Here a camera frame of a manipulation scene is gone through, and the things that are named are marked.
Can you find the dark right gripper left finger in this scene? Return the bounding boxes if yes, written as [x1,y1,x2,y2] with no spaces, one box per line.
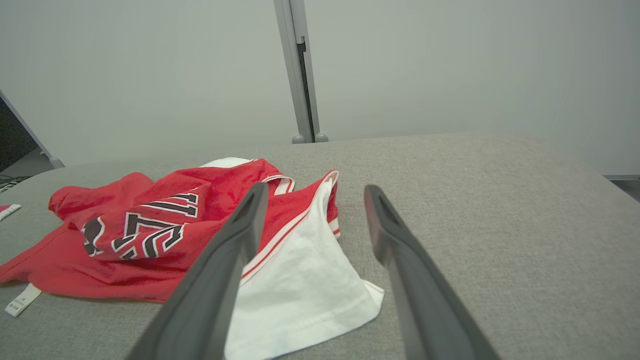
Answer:
[125,182,271,360]

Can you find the grey slanted partition leg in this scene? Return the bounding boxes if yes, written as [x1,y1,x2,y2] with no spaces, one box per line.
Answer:
[0,89,66,170]

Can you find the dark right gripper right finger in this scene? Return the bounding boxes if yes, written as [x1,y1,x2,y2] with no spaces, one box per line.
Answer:
[363,184,502,360]

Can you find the red white basketball shorts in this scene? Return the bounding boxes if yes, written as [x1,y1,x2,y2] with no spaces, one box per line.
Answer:
[0,157,385,360]

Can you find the grey metal partition post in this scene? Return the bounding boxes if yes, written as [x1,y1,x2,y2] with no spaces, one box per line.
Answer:
[273,0,330,145]

